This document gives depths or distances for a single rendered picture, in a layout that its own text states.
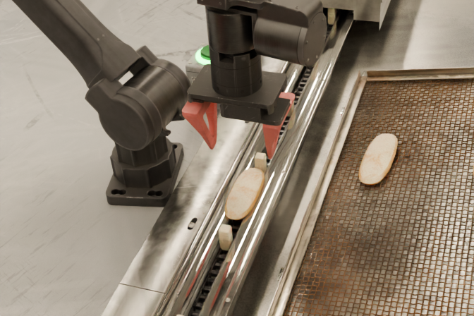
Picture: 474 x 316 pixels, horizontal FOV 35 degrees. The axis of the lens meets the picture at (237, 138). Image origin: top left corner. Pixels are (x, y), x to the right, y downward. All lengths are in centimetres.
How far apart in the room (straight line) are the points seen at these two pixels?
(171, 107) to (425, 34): 56
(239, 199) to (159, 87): 17
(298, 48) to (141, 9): 76
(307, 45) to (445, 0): 73
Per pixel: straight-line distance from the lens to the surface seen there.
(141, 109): 92
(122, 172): 102
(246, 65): 82
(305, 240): 85
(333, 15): 133
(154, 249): 90
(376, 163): 92
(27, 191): 109
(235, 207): 94
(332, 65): 119
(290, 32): 76
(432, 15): 142
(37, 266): 98
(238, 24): 79
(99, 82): 93
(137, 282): 86
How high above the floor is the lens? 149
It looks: 37 degrees down
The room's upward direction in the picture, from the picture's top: 5 degrees counter-clockwise
